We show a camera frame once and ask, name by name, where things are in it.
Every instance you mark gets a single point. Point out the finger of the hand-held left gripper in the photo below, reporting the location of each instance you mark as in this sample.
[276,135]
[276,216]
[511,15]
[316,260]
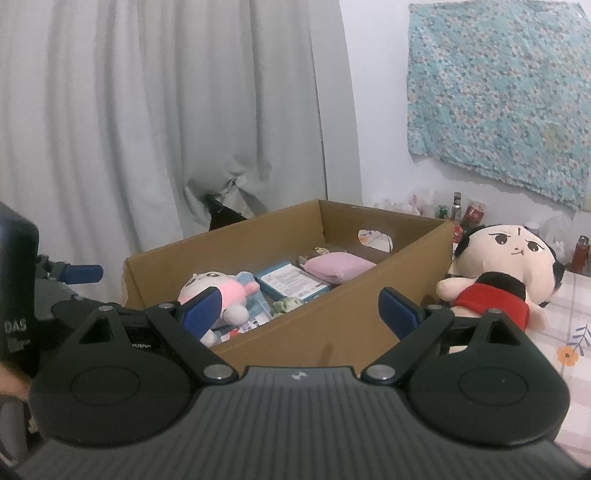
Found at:
[83,273]

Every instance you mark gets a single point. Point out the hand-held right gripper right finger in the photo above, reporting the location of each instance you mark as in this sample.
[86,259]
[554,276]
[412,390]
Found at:
[399,311]

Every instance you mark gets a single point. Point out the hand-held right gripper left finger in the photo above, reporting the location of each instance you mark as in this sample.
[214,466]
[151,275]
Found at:
[203,310]

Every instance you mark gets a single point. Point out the pink white plush toy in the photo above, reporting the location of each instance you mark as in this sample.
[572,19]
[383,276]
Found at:
[231,293]

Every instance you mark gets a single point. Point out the brown cardboard box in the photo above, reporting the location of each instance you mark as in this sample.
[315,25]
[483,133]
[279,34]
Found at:
[351,314]

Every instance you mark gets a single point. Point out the green floral cloth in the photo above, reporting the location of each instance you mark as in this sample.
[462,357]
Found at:
[286,305]

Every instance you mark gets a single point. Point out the blue box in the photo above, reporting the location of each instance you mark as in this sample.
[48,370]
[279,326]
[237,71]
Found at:
[291,279]

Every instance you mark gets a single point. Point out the person's left hand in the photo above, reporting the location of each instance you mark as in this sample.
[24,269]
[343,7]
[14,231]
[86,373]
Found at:
[11,381]

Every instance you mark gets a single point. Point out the pink folded cloth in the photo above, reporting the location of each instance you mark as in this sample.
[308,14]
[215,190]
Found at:
[337,267]

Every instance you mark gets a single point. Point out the green can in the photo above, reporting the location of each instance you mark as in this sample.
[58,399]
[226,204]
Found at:
[443,212]

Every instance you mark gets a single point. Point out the plush doll with red shirt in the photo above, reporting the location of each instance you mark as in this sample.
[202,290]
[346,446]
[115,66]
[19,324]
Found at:
[503,258]

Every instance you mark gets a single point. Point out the dark glass bottle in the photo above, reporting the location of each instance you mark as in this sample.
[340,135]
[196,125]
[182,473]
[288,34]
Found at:
[457,207]

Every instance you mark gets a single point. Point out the grey curtain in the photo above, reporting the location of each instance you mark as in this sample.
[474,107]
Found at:
[138,115]

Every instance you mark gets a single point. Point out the clear plastic bag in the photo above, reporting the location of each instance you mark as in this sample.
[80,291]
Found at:
[551,233]

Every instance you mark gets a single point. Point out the checkered floral bed sheet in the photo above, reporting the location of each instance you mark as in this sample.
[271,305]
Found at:
[572,314]

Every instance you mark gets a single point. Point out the red thermos bottle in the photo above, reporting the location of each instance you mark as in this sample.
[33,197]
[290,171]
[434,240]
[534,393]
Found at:
[580,256]

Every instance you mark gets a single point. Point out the teal floral wall cloth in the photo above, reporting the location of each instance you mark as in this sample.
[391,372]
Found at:
[498,92]

